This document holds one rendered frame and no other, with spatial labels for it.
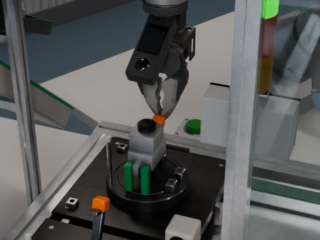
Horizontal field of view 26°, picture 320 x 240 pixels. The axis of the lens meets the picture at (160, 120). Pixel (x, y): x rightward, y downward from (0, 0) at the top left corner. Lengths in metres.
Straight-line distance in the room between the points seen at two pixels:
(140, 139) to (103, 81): 0.65
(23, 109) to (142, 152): 0.21
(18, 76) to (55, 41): 2.90
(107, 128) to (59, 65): 2.40
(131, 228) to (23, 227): 0.17
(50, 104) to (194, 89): 0.54
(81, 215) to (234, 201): 0.30
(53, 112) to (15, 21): 0.25
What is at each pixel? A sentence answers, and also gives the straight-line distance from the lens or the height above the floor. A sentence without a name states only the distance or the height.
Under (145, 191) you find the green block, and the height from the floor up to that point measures 1.00.
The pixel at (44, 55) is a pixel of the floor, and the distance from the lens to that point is 3.86.
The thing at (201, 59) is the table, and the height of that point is 0.86.
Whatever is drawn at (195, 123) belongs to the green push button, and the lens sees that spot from 1.34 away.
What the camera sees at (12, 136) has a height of 0.86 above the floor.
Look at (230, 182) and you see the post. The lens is 0.91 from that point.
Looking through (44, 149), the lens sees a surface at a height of 0.86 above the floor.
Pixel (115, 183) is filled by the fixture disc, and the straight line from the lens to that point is 1.16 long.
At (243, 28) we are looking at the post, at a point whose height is 1.36.
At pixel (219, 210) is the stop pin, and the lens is 1.15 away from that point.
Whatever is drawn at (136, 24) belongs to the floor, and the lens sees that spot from 4.20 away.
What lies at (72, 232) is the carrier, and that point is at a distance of 1.10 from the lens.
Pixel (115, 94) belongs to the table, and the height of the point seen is 0.86.
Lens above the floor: 1.68
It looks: 31 degrees down
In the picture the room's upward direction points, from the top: straight up
